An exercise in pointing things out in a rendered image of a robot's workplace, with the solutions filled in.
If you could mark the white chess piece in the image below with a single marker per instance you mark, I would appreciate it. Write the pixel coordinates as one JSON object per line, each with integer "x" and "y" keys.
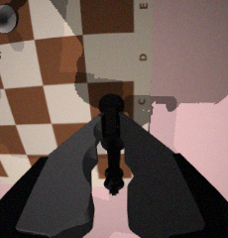
{"x": 8, "y": 19}

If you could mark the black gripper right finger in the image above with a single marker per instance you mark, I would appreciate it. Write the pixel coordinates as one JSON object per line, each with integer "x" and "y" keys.
{"x": 167, "y": 196}

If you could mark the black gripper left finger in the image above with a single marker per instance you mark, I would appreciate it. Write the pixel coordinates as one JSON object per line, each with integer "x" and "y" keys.
{"x": 53, "y": 198}

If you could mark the brown and cream chessboard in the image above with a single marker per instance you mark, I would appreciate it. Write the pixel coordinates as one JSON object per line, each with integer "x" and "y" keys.
{"x": 62, "y": 57}

